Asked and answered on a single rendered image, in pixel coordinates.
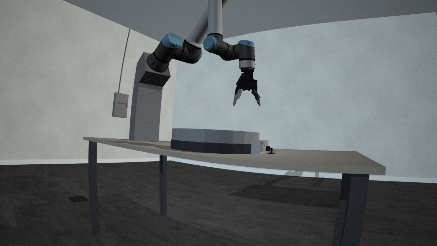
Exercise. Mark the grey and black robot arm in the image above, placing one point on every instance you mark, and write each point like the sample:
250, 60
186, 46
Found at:
172, 46

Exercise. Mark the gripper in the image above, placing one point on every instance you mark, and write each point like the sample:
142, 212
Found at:
248, 83

